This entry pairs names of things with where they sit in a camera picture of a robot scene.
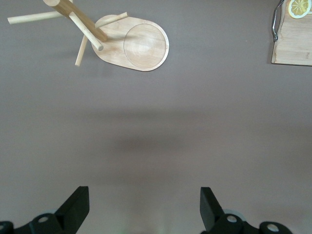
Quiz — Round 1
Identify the lemon slice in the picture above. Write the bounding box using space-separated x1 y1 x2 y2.
288 0 312 20

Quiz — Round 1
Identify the wooden cutting board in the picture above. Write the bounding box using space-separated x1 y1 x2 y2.
271 0 312 66

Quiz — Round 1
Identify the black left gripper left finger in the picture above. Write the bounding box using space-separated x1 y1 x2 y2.
0 186 90 234

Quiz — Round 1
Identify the wooden cup rack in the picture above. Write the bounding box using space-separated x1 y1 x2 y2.
7 0 169 72

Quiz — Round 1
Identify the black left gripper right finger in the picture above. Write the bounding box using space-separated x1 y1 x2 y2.
200 187 293 234

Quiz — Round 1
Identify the brown table cover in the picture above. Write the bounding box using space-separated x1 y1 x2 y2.
0 0 312 234

